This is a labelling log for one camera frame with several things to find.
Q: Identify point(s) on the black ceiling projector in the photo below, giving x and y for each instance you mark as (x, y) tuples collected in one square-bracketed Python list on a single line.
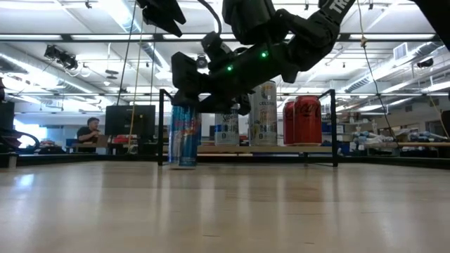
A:
[(61, 56)]

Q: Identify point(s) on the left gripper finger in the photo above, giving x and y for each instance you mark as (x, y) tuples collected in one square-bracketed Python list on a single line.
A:
[(165, 22), (172, 10)]

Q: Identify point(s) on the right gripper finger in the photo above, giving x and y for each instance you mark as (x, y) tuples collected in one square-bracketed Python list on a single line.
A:
[(184, 81), (225, 102)]

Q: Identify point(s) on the black metal table frame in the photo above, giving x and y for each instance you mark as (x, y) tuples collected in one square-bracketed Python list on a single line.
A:
[(70, 159)]

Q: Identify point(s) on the silver and blue Red Bull can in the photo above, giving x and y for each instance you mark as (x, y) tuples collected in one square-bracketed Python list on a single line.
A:
[(184, 140)]

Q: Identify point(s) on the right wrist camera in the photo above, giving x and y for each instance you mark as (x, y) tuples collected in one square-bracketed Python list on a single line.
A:
[(212, 45)]

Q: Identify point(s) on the round black ceiling camera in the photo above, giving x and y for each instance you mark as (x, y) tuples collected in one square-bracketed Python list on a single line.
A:
[(201, 62)]

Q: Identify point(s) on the person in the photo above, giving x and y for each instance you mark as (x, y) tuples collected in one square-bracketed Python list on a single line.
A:
[(88, 135)]

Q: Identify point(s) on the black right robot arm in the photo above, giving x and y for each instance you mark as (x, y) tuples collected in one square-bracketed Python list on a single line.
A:
[(316, 31)]

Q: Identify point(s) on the black monitor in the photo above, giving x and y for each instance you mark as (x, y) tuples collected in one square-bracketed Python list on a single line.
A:
[(130, 121)]

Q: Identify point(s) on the black box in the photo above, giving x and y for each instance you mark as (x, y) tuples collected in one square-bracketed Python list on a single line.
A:
[(6, 116)]

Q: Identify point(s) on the white Celsius Arctic Vibe can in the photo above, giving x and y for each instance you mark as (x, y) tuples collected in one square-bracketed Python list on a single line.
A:
[(226, 131)]

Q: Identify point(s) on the wooden background table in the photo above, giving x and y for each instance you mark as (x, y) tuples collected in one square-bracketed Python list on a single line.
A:
[(422, 144)]

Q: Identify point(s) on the black ceiling fixture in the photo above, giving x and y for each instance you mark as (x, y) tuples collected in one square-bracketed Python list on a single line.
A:
[(425, 63)]

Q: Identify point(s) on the wooden shelf with black frame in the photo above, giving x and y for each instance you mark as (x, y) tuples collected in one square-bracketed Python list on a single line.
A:
[(246, 149)]

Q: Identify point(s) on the blue storage bin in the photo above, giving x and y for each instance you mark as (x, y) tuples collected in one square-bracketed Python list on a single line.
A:
[(326, 127)]

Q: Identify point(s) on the red Coca-Cola can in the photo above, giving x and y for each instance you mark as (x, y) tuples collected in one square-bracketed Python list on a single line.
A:
[(288, 126), (307, 123)]

